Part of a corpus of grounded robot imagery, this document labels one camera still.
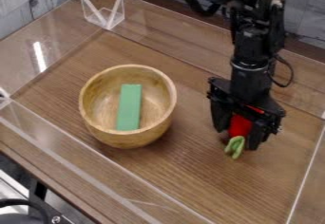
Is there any green rectangular block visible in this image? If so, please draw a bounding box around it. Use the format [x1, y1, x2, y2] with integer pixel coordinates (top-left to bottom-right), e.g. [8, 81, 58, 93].
[115, 84, 142, 131]

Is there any clear acrylic corner bracket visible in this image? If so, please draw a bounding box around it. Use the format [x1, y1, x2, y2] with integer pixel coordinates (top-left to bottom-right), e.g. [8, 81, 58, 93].
[80, 0, 124, 30]

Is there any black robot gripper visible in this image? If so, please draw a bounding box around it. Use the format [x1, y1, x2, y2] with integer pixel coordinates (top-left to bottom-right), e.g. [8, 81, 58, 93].
[207, 77, 286, 151]

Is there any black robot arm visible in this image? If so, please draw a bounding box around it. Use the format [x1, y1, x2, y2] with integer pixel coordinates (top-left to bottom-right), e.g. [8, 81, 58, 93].
[185, 0, 286, 150]

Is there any wooden bowl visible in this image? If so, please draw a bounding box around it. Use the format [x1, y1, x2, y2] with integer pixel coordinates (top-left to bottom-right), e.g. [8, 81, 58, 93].
[79, 65, 177, 149]

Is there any black metal table leg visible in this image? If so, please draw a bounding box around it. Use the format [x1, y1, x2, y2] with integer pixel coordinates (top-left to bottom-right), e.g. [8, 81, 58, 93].
[28, 178, 87, 224]

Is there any red plush strawberry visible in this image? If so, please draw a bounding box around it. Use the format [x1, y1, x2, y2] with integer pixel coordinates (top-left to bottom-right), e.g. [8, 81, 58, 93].
[225, 115, 253, 159]

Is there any black cable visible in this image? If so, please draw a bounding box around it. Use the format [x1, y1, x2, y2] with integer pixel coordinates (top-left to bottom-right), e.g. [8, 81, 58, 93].
[267, 54, 294, 88]

